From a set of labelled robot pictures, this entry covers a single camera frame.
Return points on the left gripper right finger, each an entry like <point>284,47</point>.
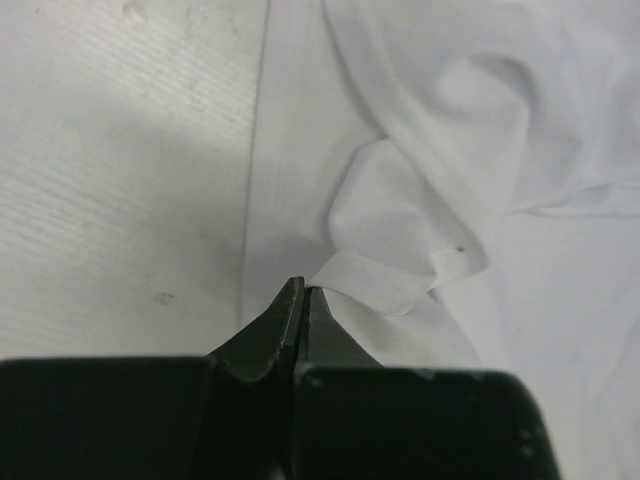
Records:
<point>356,419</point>

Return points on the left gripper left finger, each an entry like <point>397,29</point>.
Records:
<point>249,412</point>

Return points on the white t shirt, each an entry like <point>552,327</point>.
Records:
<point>462,179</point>

